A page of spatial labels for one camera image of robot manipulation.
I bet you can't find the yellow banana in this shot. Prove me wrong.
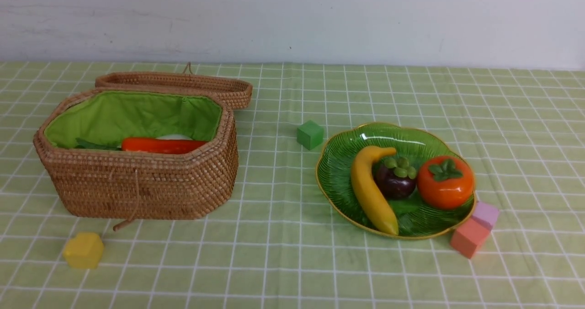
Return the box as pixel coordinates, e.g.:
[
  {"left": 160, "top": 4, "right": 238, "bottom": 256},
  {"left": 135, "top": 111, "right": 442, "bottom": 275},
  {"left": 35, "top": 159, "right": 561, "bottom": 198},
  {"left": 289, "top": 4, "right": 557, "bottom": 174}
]
[{"left": 351, "top": 146, "right": 399, "bottom": 236}]

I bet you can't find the dark purple mangosteen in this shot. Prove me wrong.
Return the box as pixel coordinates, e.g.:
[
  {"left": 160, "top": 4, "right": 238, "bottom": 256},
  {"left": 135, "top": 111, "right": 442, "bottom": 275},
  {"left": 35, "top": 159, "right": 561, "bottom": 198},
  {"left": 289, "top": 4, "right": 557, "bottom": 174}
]
[{"left": 374, "top": 156, "right": 418, "bottom": 200}]

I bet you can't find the white radish with green leaves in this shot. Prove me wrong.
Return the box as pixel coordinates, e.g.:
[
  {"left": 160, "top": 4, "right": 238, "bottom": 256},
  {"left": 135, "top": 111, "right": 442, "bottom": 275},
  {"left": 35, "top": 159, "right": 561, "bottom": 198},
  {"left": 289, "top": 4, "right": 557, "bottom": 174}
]
[{"left": 157, "top": 134, "right": 192, "bottom": 140}]

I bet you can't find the orange carrot with green leaves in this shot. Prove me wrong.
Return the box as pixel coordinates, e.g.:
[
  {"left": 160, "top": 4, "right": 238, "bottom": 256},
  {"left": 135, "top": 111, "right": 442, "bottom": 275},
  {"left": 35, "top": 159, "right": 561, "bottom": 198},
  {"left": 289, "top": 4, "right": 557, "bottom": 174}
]
[{"left": 75, "top": 137, "right": 208, "bottom": 155}]

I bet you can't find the orange persimmon with green leaf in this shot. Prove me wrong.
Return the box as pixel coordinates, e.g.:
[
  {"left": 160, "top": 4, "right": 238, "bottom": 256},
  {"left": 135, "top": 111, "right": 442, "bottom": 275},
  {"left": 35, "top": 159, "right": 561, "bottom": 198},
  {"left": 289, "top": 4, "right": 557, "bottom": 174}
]
[{"left": 416, "top": 155, "right": 476, "bottom": 210}]

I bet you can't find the green wooden cube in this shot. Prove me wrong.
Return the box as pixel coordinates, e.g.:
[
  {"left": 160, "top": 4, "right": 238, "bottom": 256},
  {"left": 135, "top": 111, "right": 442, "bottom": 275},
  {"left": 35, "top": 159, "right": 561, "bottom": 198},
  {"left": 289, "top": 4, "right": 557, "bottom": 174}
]
[{"left": 296, "top": 120, "right": 324, "bottom": 150}]

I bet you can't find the woven wicker basket lid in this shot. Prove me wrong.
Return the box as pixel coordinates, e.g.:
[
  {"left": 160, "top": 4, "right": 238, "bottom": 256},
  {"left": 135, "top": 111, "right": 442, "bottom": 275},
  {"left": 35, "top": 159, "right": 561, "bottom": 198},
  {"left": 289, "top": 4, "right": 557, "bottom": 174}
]
[{"left": 95, "top": 63, "right": 253, "bottom": 109}]

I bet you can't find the woven wicker basket green lining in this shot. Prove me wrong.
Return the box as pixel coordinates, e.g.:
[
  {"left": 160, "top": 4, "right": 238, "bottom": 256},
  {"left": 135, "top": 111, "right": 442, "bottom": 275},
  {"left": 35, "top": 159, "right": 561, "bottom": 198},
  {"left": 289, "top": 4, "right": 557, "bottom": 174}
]
[{"left": 33, "top": 88, "right": 239, "bottom": 221}]

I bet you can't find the pink wooden cube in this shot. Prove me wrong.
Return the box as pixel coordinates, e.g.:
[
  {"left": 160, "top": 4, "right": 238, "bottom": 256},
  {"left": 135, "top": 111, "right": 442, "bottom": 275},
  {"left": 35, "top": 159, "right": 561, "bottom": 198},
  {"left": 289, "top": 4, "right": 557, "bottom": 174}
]
[{"left": 450, "top": 218, "right": 491, "bottom": 259}]

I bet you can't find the lilac wooden cube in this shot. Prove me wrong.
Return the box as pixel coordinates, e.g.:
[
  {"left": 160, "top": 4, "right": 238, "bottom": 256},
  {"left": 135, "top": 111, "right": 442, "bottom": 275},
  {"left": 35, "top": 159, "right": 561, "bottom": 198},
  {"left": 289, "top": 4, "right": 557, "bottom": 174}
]
[{"left": 471, "top": 201, "right": 500, "bottom": 231}]

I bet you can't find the yellow hexagonal block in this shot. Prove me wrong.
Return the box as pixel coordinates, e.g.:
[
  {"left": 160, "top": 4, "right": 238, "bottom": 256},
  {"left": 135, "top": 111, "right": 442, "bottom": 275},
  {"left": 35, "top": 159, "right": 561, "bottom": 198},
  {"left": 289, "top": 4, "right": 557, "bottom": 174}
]
[{"left": 63, "top": 232, "right": 104, "bottom": 269}]

